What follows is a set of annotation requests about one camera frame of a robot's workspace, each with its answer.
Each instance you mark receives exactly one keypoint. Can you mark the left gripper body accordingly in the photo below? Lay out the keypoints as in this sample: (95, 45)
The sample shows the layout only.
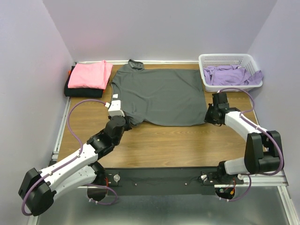
(127, 126)

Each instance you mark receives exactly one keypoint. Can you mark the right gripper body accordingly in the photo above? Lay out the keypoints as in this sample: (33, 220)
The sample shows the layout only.
(210, 116)

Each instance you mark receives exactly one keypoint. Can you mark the dark grey t-shirt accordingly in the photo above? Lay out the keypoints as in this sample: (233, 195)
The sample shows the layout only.
(165, 97)

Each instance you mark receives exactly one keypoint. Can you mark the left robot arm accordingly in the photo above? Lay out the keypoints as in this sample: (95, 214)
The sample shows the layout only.
(39, 189)

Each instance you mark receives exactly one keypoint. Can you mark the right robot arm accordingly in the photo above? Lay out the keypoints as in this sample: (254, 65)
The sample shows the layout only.
(263, 151)

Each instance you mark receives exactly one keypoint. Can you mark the purple t-shirt in basket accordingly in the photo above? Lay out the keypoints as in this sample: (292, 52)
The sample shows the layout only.
(231, 75)

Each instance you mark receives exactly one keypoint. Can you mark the folded pink t-shirt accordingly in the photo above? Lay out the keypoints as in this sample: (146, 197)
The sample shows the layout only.
(95, 75)

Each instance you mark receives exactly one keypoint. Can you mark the folded black t-shirt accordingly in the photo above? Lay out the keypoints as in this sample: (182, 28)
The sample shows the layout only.
(81, 92)

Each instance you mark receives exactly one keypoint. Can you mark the white plastic laundry basket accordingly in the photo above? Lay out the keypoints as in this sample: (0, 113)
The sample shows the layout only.
(243, 60)

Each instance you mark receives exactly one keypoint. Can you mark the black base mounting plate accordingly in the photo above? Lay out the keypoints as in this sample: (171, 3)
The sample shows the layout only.
(168, 180)

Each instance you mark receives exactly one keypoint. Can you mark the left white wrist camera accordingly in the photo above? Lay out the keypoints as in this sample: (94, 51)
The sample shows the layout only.
(114, 108)

